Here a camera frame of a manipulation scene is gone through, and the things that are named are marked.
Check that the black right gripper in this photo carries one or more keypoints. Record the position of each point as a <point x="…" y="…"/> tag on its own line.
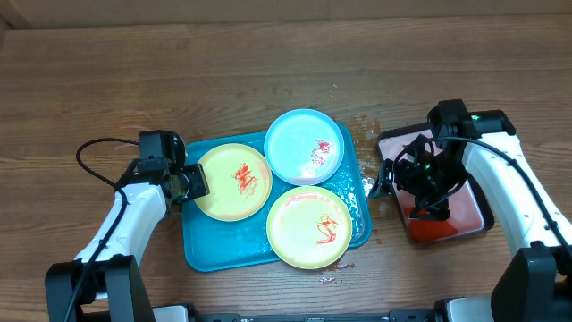
<point x="440" y="204"/>

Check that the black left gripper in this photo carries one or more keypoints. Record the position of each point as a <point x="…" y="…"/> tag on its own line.
<point x="199" y="185"/>

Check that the yellow plate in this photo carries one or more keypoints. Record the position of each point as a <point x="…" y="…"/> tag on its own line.
<point x="239" y="181"/>
<point x="309" y="227"/>

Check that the light blue plate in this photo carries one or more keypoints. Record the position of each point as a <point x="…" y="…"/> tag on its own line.
<point x="304" y="147"/>

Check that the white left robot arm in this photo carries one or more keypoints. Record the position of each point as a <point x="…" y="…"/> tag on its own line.
<point x="103" y="282"/>

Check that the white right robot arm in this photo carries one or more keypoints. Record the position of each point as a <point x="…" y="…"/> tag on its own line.
<point x="536" y="286"/>

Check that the blue plastic tray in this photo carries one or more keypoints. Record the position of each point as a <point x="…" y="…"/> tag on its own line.
<point x="211" y="245"/>

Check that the black tray with red water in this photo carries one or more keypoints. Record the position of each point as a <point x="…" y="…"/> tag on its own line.
<point x="469" y="210"/>

